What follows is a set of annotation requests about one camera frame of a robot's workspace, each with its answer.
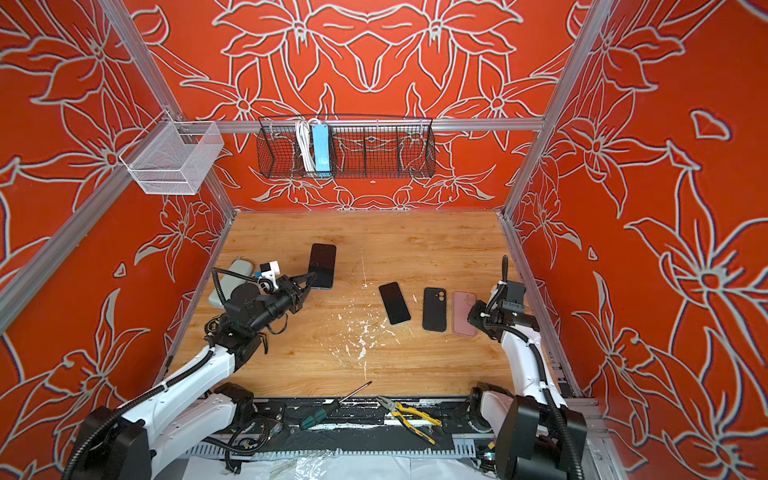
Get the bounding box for green handled screwdriver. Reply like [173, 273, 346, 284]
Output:
[299, 381, 372, 431]

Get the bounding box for light blue box in basket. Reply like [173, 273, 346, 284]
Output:
[312, 123, 331, 177]

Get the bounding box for pink phone case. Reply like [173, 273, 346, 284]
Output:
[452, 291, 477, 337]

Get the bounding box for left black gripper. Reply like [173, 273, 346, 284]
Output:
[248, 272, 316, 337]

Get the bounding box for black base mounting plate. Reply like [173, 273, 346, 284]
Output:
[202, 395, 523, 436]

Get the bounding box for yellow handled pliers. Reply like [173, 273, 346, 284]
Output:
[376, 395, 443, 446]

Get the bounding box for white mesh wall basket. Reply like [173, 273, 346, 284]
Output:
[120, 121, 224, 195]

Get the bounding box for black phone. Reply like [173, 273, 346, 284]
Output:
[308, 243, 337, 290]
[379, 282, 412, 326]

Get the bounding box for black wire wall basket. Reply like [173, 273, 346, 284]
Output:
[256, 115, 437, 180]

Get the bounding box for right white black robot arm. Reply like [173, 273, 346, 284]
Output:
[467, 256, 587, 479]

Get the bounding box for grey-green glasses case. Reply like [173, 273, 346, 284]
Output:
[208, 259, 254, 310]

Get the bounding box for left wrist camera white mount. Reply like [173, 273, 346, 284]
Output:
[256, 261, 281, 295]

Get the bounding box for circuit board with wires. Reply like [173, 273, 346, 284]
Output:
[476, 440, 496, 475]

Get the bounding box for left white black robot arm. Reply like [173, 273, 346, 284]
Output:
[62, 268, 317, 479]

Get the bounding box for white cable in basket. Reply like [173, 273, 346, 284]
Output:
[295, 118, 316, 175]

